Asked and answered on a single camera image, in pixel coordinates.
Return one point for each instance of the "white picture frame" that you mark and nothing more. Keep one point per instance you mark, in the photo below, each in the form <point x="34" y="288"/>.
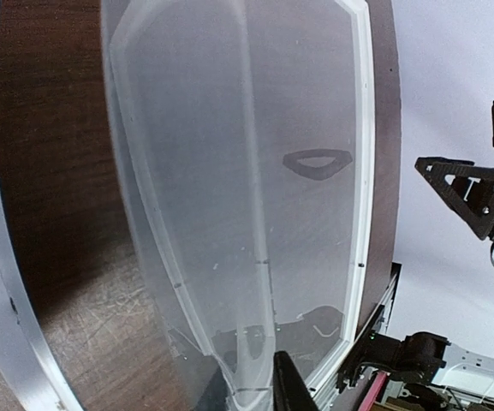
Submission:
<point x="26" y="361"/>

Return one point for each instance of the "aluminium front rail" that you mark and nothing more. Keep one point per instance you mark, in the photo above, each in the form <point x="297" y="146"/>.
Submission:
<point x="370" y="329"/>

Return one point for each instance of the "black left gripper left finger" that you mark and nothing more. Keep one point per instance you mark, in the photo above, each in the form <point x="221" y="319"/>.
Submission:
<point x="215" y="391"/>

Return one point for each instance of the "clear acrylic sheet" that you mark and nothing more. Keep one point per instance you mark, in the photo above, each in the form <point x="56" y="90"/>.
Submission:
<point x="235" y="130"/>

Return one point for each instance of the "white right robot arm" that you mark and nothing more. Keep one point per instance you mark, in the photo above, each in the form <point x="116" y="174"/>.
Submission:
<point x="467" y="371"/>

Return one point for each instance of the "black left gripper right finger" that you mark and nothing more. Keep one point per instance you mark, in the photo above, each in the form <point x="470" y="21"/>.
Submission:
<point x="289" y="390"/>

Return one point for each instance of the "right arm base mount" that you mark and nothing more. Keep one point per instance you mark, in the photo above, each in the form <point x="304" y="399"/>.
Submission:
<point x="414" y="360"/>

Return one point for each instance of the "pink framed picture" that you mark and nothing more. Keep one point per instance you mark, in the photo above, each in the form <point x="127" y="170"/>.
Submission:
<point x="379" y="381"/>

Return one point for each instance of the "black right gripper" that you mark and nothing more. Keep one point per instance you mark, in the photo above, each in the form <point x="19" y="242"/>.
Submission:
<point x="466" y="189"/>

